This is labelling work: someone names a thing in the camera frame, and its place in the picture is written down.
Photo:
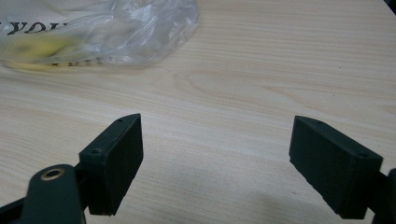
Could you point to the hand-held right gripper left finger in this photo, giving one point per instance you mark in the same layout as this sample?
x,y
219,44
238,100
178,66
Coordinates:
x,y
112,168

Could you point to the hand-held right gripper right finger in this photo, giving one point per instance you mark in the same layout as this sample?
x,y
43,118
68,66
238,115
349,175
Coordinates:
x,y
336,168

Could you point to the clear plastic bag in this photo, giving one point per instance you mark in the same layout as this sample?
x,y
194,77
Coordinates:
x,y
124,34

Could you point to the yellow banana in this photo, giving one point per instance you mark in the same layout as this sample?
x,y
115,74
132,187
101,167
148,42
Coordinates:
x,y
37,49

